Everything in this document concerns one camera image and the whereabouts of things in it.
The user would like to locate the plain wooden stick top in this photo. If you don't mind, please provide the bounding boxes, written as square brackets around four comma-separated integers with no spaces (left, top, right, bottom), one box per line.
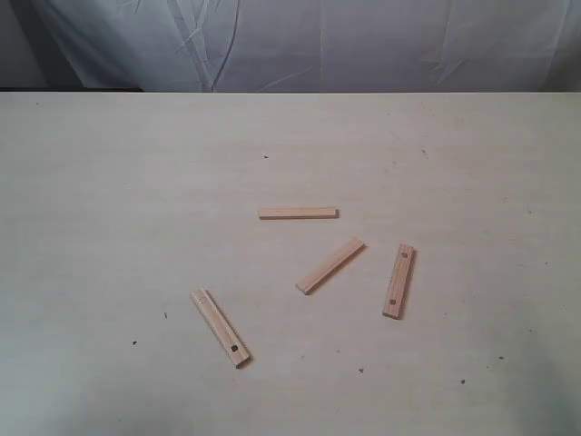
[258,207,340,220]

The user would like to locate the plain wooden stick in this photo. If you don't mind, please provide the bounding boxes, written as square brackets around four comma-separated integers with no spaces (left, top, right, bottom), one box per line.
[258,207,340,220]
[296,237,366,295]

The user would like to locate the wooden stick with holes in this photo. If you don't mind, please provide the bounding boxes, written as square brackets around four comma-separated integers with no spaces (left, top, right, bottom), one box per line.
[382,244,416,320]

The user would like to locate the light wooden slat with screw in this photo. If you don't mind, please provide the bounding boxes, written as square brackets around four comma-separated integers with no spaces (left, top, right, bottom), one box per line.
[190,288,251,369]

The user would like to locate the white backdrop cloth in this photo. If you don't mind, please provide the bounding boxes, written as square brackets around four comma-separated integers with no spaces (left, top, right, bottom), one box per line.
[1,1,580,93]

